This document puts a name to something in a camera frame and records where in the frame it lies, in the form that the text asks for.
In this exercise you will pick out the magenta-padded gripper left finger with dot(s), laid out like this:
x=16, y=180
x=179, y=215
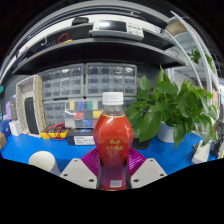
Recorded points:
x=76, y=173

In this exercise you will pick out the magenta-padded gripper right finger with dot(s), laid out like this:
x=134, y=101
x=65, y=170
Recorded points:
x=150, y=172

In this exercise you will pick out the red drink bottle white cap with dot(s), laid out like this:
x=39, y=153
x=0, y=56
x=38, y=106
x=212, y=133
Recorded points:
x=113, y=136

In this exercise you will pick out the plain black box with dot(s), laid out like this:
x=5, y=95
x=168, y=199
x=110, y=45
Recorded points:
x=141, y=145

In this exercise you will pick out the black box with white label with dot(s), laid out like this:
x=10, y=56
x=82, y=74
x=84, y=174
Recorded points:
x=80, y=137

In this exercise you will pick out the yellow multimeter with red leads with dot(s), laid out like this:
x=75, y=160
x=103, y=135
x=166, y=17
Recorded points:
x=53, y=133

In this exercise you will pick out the drawer cabinet with coloured parts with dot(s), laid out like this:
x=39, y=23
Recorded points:
x=83, y=113

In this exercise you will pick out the green plant in white pot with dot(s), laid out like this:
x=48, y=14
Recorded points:
x=166, y=103

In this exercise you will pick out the black rounded pouch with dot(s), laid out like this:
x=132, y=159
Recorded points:
x=31, y=115

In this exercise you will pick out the blue box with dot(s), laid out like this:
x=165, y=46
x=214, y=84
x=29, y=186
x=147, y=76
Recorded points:
x=5, y=128

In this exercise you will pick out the dark grey upright box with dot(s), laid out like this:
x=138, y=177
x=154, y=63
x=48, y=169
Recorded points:
x=13, y=106

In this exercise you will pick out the beige perforated board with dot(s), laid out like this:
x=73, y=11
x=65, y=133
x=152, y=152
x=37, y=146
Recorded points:
x=31, y=85

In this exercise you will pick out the black overhead shelf unit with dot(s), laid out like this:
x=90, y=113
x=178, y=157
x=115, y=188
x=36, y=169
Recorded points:
x=93, y=50

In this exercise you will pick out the white shelf unit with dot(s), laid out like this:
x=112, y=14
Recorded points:
x=200, y=43

